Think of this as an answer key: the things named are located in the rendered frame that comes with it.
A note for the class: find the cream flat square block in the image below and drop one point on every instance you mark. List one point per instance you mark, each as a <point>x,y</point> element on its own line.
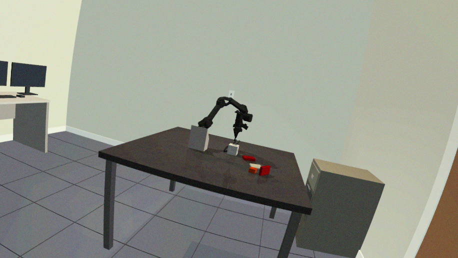
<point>257,166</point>

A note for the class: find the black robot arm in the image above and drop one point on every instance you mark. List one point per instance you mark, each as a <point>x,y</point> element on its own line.
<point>242,112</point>

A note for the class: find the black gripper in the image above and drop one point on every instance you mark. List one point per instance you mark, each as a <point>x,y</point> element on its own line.
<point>237,127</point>

